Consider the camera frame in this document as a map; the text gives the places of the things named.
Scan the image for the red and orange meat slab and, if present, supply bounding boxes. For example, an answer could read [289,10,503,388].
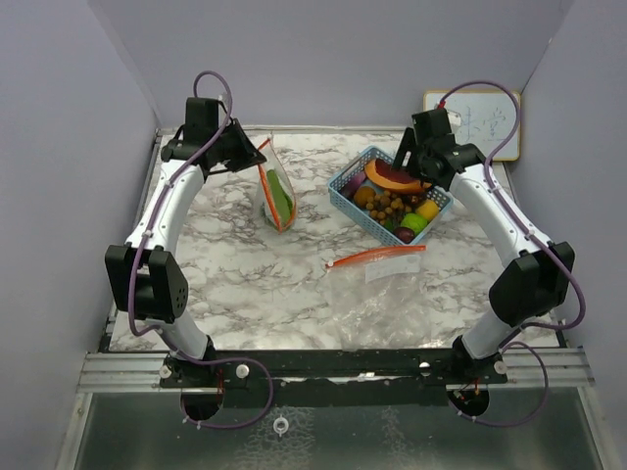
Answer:
[363,159,432,195]

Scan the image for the brown kiwi fruit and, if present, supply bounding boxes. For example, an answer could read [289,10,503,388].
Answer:
[353,186,376,209]

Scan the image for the clear zip bag orange zipper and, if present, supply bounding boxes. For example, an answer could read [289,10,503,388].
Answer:
[253,134,298,233]

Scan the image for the purple eggplant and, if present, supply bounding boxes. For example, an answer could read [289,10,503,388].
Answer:
[340,171,366,200]

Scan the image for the green leafy vegetable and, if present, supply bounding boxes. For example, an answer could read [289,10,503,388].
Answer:
[265,169,294,229]

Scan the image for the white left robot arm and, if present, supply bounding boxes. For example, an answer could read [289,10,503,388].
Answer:
[105,97,265,387]

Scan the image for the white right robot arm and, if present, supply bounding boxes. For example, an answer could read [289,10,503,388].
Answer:
[393,108,575,383]

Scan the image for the light blue perforated plastic basket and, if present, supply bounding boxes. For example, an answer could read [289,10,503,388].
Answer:
[327,146,453,246]

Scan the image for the green wrinkled ball fruit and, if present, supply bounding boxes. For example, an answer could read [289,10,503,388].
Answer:
[400,212,429,235]

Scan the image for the small whiteboard wooden frame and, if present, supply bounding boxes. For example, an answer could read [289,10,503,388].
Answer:
[423,87,521,162]

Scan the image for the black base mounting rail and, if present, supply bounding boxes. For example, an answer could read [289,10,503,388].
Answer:
[160,349,506,409]

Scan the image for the aluminium extrusion frame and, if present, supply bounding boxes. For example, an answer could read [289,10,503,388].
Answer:
[76,348,596,394]

